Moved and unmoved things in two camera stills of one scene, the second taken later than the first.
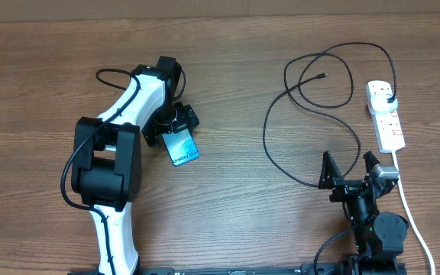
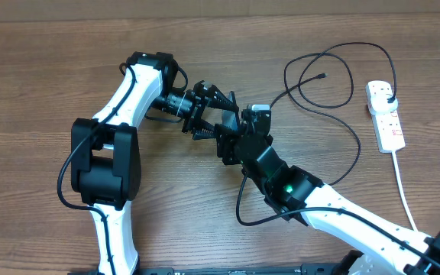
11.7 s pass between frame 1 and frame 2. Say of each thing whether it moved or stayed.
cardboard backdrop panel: stayed
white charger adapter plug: stayed
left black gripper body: moved
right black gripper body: moved
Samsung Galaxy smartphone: moved
